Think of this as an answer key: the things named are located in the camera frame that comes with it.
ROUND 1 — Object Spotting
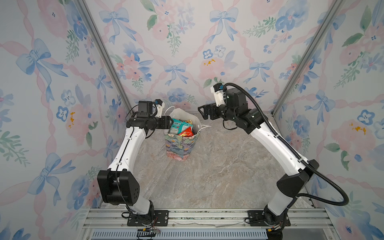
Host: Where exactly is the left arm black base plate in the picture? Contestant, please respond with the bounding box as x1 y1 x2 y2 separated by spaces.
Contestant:
127 210 170 227

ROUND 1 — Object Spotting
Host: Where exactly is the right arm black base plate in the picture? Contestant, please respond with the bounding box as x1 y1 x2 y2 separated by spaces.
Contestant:
245 210 291 228

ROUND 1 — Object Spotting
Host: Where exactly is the red orange snack packet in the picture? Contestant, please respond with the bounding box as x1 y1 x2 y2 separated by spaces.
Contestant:
179 127 195 138

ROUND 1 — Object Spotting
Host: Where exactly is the black corrugated cable conduit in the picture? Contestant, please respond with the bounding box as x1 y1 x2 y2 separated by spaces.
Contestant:
222 82 350 207

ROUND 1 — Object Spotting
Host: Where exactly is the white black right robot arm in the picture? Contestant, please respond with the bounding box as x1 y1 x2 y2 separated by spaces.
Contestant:
198 84 319 229

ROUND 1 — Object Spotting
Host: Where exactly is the aluminium front rail frame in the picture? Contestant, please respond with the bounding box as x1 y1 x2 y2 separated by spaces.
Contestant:
78 208 340 240

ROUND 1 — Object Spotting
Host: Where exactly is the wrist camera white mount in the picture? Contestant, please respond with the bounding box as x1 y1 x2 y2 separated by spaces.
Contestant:
210 83 226 107
155 99 165 118

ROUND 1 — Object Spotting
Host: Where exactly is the right aluminium corner post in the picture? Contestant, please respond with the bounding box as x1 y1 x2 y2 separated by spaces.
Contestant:
271 0 345 117

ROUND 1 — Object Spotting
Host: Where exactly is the floral paper gift bag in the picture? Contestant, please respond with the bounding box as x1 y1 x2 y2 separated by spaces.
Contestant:
165 107 209 162

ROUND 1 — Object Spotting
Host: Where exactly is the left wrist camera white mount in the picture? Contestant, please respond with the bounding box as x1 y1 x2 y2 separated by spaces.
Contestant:
155 99 165 118

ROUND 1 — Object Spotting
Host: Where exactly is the teal Fox's bag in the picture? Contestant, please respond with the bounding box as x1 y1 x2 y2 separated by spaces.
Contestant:
169 119 193 135

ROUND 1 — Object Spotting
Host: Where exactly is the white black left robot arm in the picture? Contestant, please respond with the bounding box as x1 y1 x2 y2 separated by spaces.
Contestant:
97 116 173 226

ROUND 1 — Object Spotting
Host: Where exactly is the aluminium corner post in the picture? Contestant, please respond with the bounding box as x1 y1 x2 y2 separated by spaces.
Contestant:
74 0 132 112
271 0 345 117

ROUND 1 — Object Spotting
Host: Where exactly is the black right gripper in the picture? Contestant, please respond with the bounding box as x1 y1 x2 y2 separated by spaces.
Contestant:
197 102 238 126

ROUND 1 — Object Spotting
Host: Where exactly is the left aluminium corner post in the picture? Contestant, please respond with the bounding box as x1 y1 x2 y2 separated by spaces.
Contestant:
74 0 132 112

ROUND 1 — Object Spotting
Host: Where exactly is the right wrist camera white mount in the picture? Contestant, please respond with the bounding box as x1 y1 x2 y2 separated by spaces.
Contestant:
210 83 226 107

